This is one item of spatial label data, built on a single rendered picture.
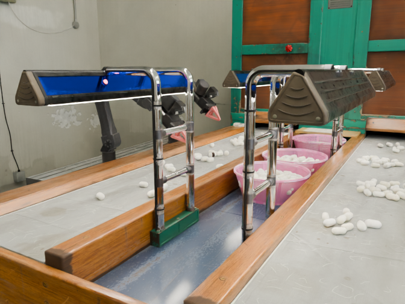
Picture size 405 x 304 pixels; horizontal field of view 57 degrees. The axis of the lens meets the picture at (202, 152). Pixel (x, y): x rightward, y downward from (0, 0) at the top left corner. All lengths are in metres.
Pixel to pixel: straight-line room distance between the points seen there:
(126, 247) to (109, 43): 3.32
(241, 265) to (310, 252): 0.18
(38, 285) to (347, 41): 1.94
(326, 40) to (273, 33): 0.32
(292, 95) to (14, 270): 0.65
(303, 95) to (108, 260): 0.57
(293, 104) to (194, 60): 3.04
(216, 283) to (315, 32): 1.85
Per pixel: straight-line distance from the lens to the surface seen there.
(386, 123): 2.21
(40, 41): 3.63
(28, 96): 0.85
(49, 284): 0.80
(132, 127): 3.96
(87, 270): 0.84
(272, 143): 0.92
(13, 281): 0.90
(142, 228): 0.94
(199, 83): 1.98
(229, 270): 0.69
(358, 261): 0.83
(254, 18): 2.45
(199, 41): 3.51
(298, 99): 0.51
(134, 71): 0.91
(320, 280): 0.74
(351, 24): 2.29
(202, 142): 1.89
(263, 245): 0.79
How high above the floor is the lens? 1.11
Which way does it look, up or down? 12 degrees down
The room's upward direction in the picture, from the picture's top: straight up
